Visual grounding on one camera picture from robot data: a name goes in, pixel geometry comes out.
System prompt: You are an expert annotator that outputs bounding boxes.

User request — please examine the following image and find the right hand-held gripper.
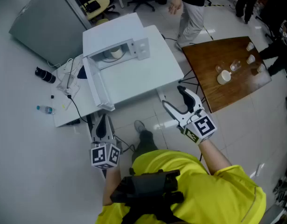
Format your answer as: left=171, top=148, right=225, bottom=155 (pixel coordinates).
left=161, top=85, right=218, bottom=146

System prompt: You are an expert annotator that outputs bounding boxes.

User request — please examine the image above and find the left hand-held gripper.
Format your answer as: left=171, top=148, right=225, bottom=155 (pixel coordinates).
left=90, top=114, right=122, bottom=170

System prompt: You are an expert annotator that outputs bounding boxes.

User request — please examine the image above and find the white microwave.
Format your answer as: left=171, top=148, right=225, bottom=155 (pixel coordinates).
left=82, top=12, right=150, bottom=112

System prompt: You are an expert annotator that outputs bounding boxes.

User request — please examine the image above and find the person's left forearm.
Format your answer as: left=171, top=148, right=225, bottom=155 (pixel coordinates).
left=102, top=167, right=122, bottom=206

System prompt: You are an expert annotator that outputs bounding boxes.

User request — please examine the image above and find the person's right forearm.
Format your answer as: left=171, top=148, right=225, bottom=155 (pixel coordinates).
left=199, top=139, right=233, bottom=176

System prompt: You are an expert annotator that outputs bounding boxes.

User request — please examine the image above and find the low white table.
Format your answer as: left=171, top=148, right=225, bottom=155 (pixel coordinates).
left=51, top=55, right=105, bottom=128

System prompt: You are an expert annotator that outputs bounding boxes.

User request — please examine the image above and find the person's grey shoe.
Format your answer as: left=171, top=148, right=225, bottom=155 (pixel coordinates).
left=133, top=119, right=147, bottom=134

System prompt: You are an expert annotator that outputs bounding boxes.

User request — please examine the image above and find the person's dark trouser leg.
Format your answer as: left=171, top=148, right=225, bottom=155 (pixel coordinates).
left=131, top=129, right=158, bottom=163

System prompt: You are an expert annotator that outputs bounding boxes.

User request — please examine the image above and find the white ceramic mug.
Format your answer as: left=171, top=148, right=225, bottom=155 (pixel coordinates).
left=216, top=70, right=232, bottom=86

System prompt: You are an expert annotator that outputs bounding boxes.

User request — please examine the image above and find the large white table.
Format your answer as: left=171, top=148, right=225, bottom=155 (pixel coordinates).
left=100, top=24, right=185, bottom=105

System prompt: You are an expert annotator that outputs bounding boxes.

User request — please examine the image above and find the clear plastic holder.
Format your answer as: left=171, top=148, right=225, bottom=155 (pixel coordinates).
left=56, top=73, right=81, bottom=96

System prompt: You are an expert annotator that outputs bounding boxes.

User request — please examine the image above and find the clear plastic water bottle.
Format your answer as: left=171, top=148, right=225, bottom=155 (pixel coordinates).
left=36, top=105, right=56, bottom=116

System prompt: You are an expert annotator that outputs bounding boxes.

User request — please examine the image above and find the brown wooden table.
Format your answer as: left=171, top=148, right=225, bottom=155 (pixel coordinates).
left=181, top=36, right=273, bottom=114

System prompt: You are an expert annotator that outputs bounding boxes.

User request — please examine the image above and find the dark blue cloth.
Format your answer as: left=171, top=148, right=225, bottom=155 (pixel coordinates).
left=77, top=65, right=88, bottom=80

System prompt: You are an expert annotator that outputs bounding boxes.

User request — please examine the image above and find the large clear glass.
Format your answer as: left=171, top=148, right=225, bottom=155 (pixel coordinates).
left=230, top=59, right=242, bottom=72

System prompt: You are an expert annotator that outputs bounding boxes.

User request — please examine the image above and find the black chest-mounted device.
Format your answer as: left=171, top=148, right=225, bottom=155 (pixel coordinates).
left=110, top=168, right=185, bottom=224

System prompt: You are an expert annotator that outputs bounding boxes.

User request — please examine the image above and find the black cylindrical flask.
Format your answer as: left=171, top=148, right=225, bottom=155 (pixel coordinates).
left=35, top=66, right=56, bottom=84

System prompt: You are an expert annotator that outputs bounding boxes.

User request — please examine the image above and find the person's yellow shirt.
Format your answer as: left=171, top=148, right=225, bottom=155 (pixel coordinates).
left=95, top=149, right=267, bottom=224

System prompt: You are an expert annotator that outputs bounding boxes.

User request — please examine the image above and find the grey metal cabinet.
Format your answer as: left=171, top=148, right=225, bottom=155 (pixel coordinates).
left=8, top=0, right=88, bottom=66

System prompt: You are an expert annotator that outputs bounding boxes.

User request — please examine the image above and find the black bag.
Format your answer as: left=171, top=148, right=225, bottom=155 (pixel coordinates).
left=83, top=0, right=102, bottom=13

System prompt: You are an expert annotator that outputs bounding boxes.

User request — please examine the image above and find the pile of dark equipment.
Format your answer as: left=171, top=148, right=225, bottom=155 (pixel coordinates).
left=272, top=161, right=287, bottom=210

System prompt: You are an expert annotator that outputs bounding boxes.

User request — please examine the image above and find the black floor cable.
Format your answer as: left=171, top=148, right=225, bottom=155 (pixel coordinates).
left=114, top=135, right=136, bottom=154

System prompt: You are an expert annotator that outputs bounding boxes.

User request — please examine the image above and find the black power cable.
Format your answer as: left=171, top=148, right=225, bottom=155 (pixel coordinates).
left=67, top=94, right=95, bottom=126

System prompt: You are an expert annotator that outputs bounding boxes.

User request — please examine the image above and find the thin black cable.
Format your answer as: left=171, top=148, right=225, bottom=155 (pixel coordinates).
left=160, top=33, right=178, bottom=42

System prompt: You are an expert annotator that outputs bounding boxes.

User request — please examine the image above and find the white cable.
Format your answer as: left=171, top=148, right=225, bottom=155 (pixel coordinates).
left=47, top=57, right=84, bottom=79

